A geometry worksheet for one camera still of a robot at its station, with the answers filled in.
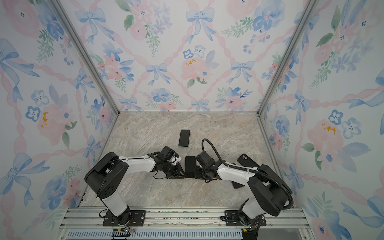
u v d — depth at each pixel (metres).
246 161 0.93
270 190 0.43
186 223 0.73
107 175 0.48
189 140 1.03
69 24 0.75
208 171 0.66
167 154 0.75
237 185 0.82
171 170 0.79
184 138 1.03
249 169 0.49
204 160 0.70
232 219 0.73
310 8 0.69
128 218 0.68
